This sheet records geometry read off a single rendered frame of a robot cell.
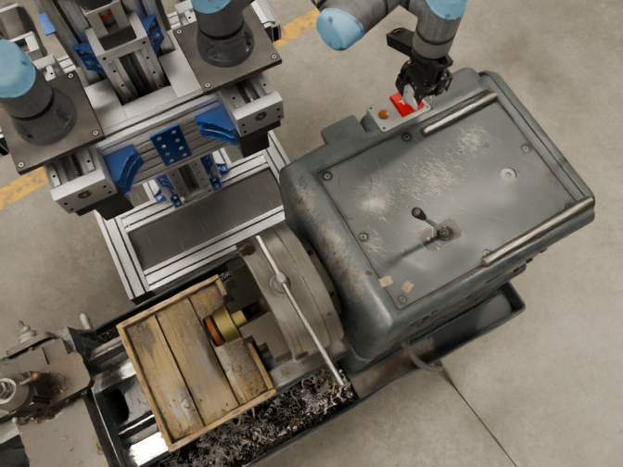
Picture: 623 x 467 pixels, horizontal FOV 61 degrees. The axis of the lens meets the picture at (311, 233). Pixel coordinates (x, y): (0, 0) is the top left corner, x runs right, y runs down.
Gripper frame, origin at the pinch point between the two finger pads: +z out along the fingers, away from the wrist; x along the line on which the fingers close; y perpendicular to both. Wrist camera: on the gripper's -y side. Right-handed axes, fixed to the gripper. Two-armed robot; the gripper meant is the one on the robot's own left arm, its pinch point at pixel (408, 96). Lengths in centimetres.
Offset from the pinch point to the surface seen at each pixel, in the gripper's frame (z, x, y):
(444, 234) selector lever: 1.4, -10.7, 31.8
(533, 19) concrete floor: 128, 150, -73
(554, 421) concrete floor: 128, 34, 97
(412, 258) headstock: 2.4, -19.1, 32.7
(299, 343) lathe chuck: 12, -48, 36
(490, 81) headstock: 2.4, 20.6, 4.4
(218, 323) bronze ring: 16, -62, 22
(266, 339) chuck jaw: 17, -54, 31
